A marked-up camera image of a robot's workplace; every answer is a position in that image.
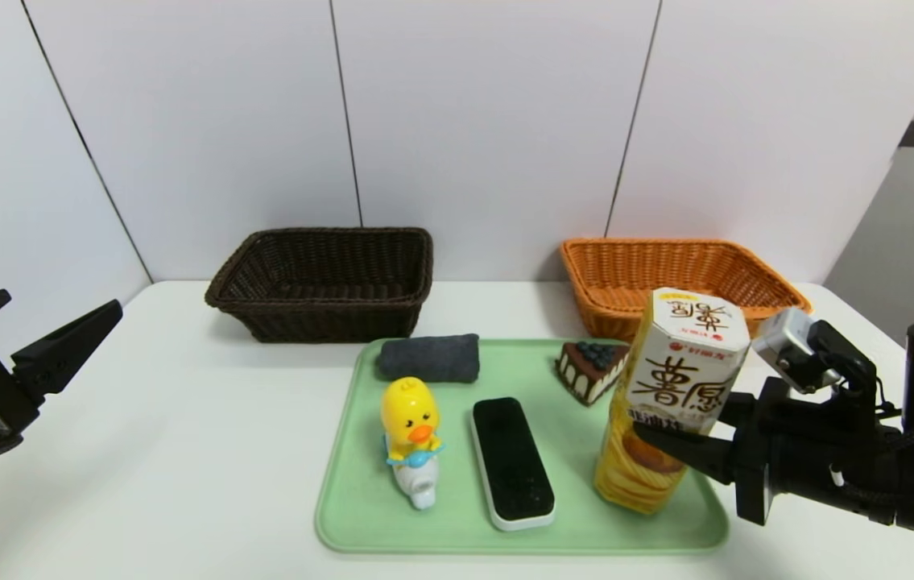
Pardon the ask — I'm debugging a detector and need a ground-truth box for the orange wicker basket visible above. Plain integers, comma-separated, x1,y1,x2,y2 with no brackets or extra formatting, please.
560,238,813,343

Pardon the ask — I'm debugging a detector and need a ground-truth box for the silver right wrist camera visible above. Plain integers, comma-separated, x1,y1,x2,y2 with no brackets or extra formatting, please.
751,308,880,420

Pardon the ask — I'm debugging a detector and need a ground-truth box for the chocolate blueberry cake slice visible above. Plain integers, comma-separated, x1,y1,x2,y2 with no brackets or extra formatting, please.
555,341,633,406

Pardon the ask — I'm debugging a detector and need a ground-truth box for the dark grey rolled towel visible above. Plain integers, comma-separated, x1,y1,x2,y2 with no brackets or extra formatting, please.
377,333,481,384

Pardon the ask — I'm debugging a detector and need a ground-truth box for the light green plastic tray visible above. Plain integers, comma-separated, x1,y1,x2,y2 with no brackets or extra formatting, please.
315,338,730,555

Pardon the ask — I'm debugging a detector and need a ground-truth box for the black whiteboard eraser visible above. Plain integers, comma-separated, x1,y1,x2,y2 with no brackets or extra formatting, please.
470,396,556,532

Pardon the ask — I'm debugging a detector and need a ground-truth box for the yellow potato chips box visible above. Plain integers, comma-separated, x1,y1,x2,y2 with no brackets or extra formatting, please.
593,288,751,515

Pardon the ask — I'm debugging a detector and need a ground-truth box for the dark brown wicker basket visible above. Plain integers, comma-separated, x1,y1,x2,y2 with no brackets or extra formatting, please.
205,227,434,345

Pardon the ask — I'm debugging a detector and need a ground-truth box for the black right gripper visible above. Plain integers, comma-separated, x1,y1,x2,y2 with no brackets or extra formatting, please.
632,376,900,527

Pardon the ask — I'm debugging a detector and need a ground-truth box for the yellow duck toy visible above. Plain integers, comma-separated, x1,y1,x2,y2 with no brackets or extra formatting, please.
381,375,445,511

